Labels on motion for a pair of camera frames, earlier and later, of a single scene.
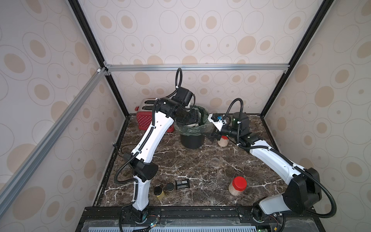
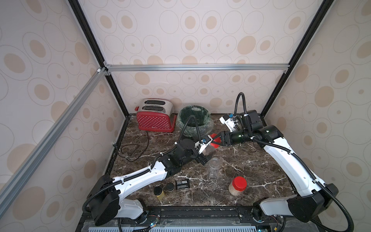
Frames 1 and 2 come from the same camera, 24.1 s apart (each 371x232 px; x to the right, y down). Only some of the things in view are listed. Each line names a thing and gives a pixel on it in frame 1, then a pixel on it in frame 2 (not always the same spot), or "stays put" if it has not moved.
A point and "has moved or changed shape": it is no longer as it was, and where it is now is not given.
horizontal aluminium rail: x=246 y=67 stays put
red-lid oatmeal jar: x=237 y=185 stays put
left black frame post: x=80 y=17 stays put
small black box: x=181 y=184 stays put
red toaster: x=144 y=114 stays put
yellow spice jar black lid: x=158 y=192 stays put
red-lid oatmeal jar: x=224 y=141 has moved or changed shape
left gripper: x=195 y=116 -> x=201 y=159
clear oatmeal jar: x=194 y=124 -> x=214 y=163
